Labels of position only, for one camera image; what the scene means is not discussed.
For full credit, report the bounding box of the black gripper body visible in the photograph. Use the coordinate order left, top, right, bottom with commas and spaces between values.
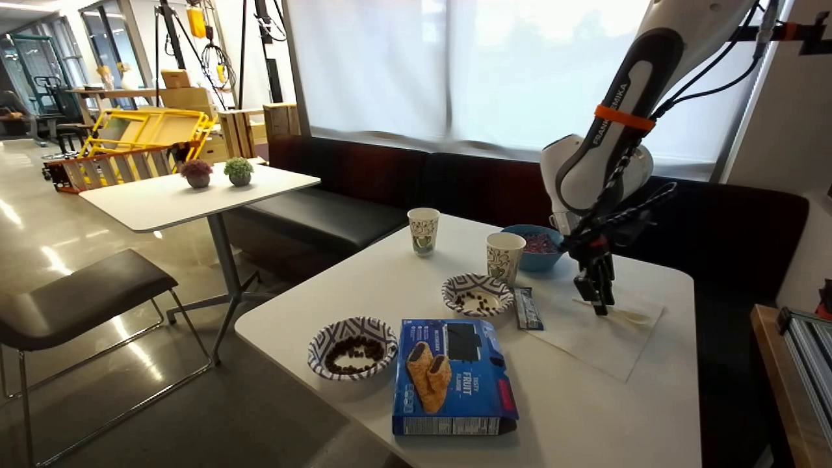
564, 183, 676, 280

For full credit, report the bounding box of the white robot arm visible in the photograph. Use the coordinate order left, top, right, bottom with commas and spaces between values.
542, 0, 783, 314

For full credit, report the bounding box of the blue bowl of candies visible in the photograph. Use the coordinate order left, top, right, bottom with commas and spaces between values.
510, 223, 564, 273

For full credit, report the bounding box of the paper cup near bowl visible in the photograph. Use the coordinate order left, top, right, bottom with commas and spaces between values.
487, 231, 526, 286

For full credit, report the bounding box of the patterned paper plate near cup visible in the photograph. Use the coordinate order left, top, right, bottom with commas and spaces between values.
443, 273, 512, 318

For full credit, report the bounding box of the far paper cup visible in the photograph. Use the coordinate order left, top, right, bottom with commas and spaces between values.
408, 209, 440, 254

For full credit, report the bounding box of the translucent white table mat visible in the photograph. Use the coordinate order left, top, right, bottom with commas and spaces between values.
529, 278, 666, 382

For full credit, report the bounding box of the black bench seat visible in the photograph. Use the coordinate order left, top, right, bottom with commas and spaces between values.
236, 141, 809, 468

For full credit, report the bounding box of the blue snack box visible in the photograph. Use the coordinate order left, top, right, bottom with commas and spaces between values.
392, 321, 521, 436

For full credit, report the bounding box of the white window curtain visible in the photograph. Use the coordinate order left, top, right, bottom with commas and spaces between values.
286, 0, 657, 158

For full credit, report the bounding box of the patterned paper plate far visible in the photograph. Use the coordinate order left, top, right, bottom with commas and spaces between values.
308, 318, 399, 382

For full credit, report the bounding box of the wooden shelf edge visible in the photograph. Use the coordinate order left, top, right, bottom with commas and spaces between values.
750, 304, 832, 468

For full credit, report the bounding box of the green potted plant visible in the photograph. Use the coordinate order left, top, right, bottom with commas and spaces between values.
224, 158, 252, 188

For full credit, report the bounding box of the grey metal chair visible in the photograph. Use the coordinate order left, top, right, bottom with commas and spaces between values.
0, 251, 211, 468

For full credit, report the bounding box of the yellow cart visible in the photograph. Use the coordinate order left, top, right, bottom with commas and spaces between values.
41, 108, 215, 192

